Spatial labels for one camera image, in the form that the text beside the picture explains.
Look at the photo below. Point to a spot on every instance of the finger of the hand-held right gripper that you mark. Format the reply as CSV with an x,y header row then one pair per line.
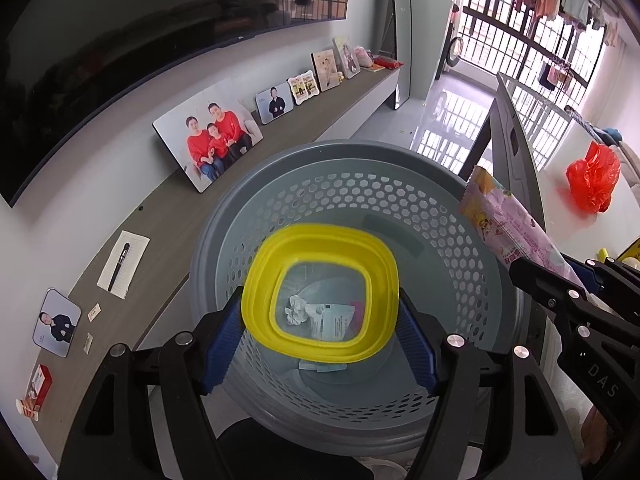
x,y
617,282
550,290

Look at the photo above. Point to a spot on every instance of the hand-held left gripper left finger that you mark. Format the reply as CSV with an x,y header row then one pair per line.
x,y
222,355

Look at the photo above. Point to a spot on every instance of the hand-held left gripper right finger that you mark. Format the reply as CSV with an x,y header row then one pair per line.
x,y
417,355

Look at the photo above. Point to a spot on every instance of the yellow plastic lid frame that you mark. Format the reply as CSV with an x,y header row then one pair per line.
x,y
256,305

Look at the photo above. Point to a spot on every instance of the pink snack packet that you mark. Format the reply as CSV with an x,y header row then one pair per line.
x,y
505,225

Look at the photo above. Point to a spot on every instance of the baby wet wipes packet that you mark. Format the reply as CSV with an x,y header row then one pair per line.
x,y
330,322

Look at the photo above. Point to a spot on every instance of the grey perforated plastic basket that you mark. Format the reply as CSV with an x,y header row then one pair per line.
x,y
350,195

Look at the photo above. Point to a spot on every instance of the person's right hand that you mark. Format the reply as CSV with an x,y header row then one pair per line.
x,y
595,435

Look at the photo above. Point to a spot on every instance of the yellow cardboard box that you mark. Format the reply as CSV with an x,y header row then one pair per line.
x,y
632,252

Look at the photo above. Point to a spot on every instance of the crumpled white paper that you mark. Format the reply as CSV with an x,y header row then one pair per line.
x,y
295,310

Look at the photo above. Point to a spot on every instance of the red plastic bag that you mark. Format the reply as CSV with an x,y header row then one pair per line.
x,y
592,180

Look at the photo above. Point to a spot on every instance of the small white tag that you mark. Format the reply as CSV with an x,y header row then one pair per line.
x,y
88,343
95,311

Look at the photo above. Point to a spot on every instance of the white paper sheet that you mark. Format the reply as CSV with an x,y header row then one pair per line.
x,y
135,250

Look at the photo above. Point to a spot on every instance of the black pen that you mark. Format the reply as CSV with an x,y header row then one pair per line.
x,y
118,266

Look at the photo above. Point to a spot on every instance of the blue cloth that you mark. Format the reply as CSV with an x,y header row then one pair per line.
x,y
611,136

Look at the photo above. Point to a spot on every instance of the checkered cloth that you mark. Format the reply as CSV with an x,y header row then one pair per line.
x,y
582,119

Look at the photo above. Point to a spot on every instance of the rounded small portrait photo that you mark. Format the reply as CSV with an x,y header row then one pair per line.
x,y
56,322

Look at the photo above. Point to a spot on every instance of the small red box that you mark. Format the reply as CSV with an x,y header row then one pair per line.
x,y
39,387

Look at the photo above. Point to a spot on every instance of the small orange white packet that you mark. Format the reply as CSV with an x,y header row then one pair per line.
x,y
27,410

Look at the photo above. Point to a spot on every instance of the large family photo print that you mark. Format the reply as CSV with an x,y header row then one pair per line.
x,y
210,135

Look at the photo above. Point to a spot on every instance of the photo of man in dark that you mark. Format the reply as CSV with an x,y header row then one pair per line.
x,y
274,103

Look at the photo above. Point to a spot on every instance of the window security grille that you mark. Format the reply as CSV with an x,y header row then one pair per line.
x,y
500,20

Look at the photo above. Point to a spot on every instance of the flat red packet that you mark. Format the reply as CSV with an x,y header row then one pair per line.
x,y
388,63

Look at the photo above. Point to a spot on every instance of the tall leaning mirror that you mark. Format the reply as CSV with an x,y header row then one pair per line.
x,y
400,35

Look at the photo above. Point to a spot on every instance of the scalloped photo frame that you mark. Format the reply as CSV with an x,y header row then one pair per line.
x,y
302,88

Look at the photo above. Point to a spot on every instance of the baby photo frame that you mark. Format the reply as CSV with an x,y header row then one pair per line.
x,y
325,70

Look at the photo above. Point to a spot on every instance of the white portrait photo frame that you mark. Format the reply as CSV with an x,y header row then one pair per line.
x,y
347,57

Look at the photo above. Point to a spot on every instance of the black wall television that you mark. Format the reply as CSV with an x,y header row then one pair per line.
x,y
125,35

